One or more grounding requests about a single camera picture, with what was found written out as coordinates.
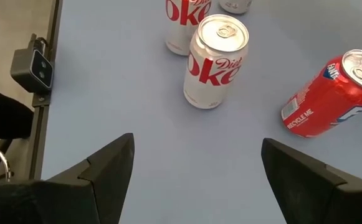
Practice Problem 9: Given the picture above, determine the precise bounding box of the black stool chrome ring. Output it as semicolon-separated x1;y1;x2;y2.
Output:
0;88;34;183

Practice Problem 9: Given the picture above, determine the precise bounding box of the blue-grey table mat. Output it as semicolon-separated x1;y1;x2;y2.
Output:
40;0;362;224

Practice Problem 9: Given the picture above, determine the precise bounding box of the black table-level camera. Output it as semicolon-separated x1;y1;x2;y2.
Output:
10;33;55;94

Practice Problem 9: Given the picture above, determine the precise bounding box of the red Fanta strawberry can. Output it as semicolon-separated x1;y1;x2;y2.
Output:
280;49;362;139

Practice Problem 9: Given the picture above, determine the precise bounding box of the silver Diet Coke can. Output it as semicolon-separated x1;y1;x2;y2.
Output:
219;0;254;15
183;14;250;110
164;0;212;57

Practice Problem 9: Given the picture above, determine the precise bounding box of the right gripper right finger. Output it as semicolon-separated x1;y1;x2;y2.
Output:
260;138;362;224

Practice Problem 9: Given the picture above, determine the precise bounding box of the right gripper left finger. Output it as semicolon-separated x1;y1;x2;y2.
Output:
0;133;135;224

